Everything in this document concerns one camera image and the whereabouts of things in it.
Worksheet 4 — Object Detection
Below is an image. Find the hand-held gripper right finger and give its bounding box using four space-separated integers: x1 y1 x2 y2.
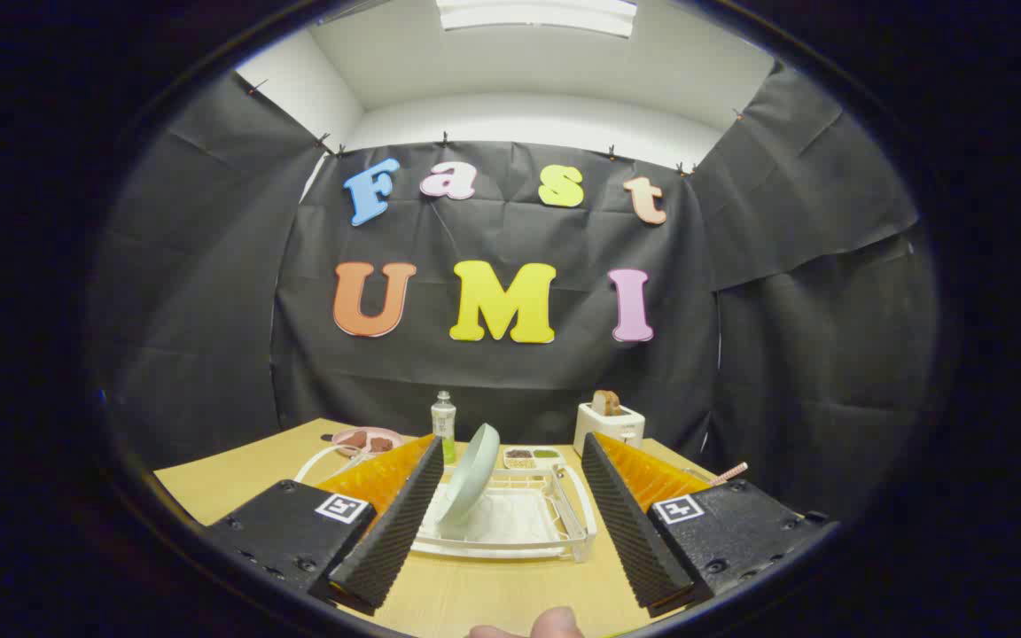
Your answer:
581 432 839 619

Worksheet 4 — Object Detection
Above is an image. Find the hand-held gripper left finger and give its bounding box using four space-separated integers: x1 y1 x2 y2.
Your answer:
205 434 445 617

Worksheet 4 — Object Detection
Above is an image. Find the pale green plate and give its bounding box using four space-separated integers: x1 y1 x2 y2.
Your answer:
436 424 501 528

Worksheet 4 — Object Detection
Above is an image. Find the white wire dish rack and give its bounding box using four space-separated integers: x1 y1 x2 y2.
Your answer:
295 443 598 564

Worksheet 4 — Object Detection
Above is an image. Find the small pink plate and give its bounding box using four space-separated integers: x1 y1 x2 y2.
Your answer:
331 427 404 457

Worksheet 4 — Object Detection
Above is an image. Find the white toaster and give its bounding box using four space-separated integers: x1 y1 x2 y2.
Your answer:
573 401 646 457

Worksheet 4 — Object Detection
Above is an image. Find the clear bottle with green liquid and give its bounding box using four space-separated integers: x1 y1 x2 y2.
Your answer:
431 391 458 466

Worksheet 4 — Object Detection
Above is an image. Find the white divided snack tray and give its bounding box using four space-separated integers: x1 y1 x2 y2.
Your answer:
502 446 566 471

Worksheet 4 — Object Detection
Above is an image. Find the black backdrop cloth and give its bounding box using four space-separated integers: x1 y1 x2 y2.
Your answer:
90 62 941 524

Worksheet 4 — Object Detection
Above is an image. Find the ceiling light panel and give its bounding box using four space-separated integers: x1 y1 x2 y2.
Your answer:
436 0 638 38

